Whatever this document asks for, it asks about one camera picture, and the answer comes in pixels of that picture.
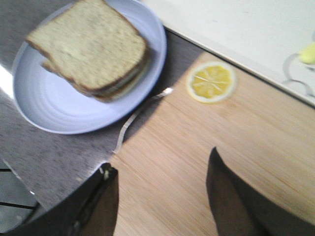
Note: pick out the light blue round plate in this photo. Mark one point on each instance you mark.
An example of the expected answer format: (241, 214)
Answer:
(50, 103)

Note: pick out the metal cutting board handle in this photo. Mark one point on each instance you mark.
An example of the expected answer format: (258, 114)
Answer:
(167, 91)

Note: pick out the white rectangular tray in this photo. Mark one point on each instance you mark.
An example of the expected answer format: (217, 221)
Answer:
(264, 37)

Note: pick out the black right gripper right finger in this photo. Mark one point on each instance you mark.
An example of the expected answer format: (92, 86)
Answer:
(239, 210)

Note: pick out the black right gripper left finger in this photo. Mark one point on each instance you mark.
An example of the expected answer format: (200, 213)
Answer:
(91, 210)

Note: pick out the bread slice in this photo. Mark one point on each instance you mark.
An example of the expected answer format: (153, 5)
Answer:
(92, 45)
(117, 91)

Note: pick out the wooden cutting board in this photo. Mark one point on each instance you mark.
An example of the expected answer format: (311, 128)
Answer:
(263, 135)

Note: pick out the lemon slice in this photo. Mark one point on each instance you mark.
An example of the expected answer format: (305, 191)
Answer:
(211, 82)

